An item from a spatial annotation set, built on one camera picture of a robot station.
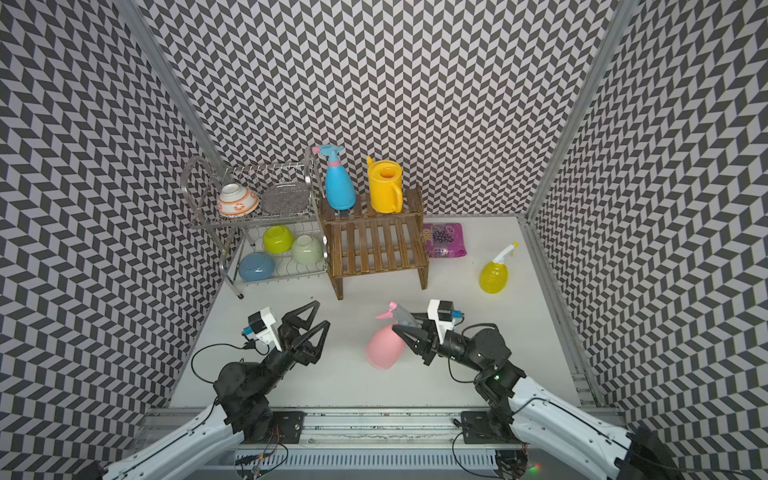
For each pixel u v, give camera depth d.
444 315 0.56
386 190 0.78
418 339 0.60
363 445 0.71
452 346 0.59
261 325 0.57
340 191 0.81
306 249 0.96
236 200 0.79
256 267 0.91
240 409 0.58
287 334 0.62
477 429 0.71
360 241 0.94
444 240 1.05
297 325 0.68
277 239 1.01
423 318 0.63
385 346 0.65
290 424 0.72
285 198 0.82
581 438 0.46
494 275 0.91
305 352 0.58
